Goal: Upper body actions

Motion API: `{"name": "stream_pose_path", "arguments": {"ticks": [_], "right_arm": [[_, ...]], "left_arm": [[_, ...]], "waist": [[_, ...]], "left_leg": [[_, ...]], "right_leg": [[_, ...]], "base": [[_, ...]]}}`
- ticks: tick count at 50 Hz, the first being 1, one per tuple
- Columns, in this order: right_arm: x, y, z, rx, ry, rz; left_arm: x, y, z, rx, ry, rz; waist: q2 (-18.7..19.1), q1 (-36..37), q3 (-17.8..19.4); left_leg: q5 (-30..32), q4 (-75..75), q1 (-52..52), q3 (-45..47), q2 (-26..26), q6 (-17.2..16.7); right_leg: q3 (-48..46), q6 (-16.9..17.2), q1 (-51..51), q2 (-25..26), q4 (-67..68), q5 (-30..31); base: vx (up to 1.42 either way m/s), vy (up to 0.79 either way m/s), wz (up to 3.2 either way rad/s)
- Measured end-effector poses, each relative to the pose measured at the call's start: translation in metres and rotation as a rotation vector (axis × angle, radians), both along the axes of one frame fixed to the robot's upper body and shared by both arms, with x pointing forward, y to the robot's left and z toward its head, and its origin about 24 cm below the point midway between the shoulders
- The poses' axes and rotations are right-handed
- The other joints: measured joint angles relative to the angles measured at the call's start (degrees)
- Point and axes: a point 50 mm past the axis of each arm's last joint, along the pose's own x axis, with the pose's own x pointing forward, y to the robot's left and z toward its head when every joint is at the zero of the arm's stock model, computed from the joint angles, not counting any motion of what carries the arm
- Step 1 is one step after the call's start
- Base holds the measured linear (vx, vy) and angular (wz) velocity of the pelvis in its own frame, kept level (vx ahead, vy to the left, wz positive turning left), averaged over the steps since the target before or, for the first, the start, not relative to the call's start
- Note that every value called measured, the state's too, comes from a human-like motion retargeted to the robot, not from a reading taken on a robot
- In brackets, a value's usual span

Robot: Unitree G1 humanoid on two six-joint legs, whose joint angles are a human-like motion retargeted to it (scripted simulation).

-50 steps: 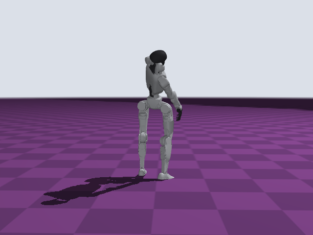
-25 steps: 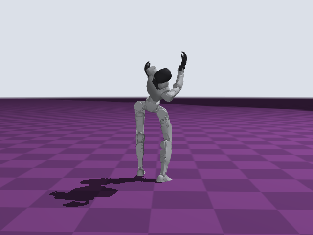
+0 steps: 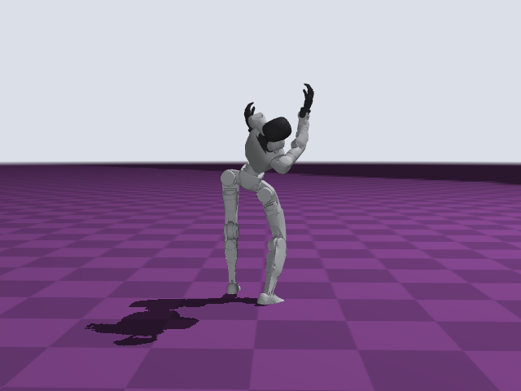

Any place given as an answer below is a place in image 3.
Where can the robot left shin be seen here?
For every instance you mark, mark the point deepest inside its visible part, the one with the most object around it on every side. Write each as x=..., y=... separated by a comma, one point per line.
x=231, y=255

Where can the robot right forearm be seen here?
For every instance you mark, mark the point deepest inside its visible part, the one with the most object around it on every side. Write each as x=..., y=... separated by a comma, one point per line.
x=302, y=130

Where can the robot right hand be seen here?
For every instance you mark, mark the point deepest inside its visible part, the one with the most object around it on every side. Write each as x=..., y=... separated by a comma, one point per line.
x=308, y=101

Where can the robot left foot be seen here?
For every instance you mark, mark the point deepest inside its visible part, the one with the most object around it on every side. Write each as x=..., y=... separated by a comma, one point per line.
x=233, y=288

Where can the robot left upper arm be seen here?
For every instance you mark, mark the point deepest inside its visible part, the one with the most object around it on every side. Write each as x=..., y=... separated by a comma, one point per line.
x=258, y=121

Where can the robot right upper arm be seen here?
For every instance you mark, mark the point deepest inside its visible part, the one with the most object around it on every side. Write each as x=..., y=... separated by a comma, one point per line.
x=282, y=164

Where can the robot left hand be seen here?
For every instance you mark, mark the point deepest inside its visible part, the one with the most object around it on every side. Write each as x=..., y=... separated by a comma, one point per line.
x=248, y=112

